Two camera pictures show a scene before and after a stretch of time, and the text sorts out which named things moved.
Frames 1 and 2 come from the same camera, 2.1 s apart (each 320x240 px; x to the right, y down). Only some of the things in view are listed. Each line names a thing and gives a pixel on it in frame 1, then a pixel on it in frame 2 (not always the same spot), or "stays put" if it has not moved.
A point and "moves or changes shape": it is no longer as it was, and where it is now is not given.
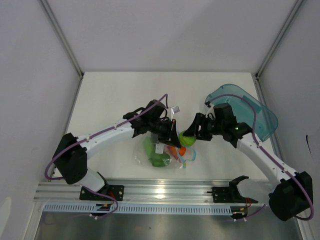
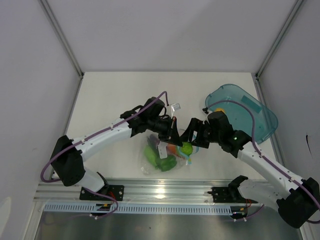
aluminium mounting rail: [201, 191] stays put
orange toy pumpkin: [182, 151] → [171, 148]
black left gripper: [170, 137] stays put
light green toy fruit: [187, 140] moves or changes shape
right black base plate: [229, 195] stays put
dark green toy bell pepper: [160, 160] → [166, 164]
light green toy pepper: [149, 144] → [150, 156]
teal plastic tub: [266, 122] stays put
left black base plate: [116, 192] stays put
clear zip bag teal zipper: [149, 150] moves or changes shape
